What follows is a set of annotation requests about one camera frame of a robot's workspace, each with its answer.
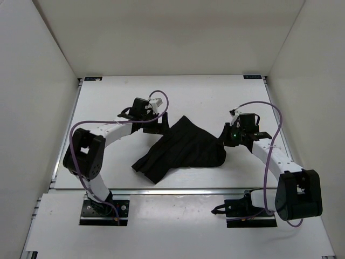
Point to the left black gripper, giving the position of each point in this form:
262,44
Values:
163,128

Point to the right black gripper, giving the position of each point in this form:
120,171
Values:
237,127

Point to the black pleated skirt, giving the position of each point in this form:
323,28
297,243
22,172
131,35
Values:
184,145

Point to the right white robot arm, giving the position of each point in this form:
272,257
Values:
298,193

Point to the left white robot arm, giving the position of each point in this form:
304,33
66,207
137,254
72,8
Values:
85,154

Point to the right blue table label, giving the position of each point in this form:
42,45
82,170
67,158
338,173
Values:
252,76

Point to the blue table label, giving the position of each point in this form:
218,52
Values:
93,79
252,76

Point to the left blue table label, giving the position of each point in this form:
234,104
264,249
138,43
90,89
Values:
93,79

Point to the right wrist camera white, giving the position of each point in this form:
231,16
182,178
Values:
235,117

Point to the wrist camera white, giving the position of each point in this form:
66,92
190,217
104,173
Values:
235,117
155,103

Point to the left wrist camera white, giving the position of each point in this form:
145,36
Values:
155,103

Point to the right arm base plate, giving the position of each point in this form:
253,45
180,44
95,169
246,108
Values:
241,213

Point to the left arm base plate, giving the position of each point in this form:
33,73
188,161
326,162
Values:
94,214

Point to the aluminium table rail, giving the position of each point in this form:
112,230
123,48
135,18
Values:
217,191

